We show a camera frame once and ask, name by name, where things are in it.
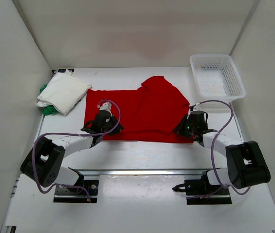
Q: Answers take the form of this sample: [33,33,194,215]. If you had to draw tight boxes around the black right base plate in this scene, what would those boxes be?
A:
[172,177,232,205]

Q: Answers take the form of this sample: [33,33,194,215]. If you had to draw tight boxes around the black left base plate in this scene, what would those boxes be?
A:
[53,176,99,204]

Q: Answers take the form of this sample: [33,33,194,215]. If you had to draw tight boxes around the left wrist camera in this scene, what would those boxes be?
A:
[97,101,112,113]

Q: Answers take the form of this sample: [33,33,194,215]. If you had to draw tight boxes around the aluminium rail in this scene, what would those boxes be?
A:
[77,169,205,176]

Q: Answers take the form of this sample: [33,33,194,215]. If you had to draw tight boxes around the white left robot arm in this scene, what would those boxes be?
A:
[20,110,124,187]

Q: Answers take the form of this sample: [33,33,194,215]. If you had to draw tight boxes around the white plastic laundry basket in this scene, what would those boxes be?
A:
[190,54,246,103]

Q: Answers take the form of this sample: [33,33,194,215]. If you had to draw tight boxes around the red t-shirt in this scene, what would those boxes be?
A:
[84,76,193,143]

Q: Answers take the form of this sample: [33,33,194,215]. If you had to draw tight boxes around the white t-shirt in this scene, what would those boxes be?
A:
[47,72,92,116]

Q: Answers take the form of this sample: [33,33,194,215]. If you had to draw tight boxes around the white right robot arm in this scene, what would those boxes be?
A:
[174,111,271,194]

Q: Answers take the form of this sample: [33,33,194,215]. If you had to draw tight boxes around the dark table label sticker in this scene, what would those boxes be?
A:
[57,68,74,73]

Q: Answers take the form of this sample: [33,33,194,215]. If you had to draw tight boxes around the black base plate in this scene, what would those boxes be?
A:
[172,177,232,205]
[53,176,99,204]

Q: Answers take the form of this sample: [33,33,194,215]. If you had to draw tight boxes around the green t-shirt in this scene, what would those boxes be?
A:
[37,84,58,115]

